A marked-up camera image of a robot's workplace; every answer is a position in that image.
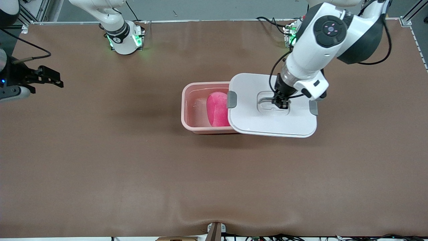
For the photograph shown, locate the white box lid grey clips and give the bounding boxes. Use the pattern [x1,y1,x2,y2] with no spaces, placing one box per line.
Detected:
[227,73,318,138]

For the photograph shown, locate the pink plush toy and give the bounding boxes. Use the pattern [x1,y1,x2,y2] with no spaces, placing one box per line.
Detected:
[206,92,231,128]

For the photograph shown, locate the black right base cable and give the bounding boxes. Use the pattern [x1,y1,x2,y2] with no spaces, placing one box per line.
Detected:
[125,0,142,22]

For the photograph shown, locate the brown table mat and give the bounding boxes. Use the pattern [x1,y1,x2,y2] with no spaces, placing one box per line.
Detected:
[0,19,428,239]

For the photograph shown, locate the aluminium frame structure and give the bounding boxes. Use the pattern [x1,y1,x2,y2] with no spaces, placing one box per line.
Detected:
[0,0,64,25]

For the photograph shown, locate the black left base cable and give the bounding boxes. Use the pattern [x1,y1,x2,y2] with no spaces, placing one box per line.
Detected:
[256,16,295,35]

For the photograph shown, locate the aluminium profile beam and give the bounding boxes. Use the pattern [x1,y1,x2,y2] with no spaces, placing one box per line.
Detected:
[401,0,428,20]

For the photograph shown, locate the metal clamp bracket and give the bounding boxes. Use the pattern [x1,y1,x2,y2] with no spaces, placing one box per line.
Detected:
[207,222,226,241]

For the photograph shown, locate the black base cable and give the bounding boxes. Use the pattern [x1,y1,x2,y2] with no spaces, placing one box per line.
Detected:
[125,0,142,22]
[256,16,295,35]

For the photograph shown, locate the pink plastic box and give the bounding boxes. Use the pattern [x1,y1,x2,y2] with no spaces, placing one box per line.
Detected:
[181,82,238,135]

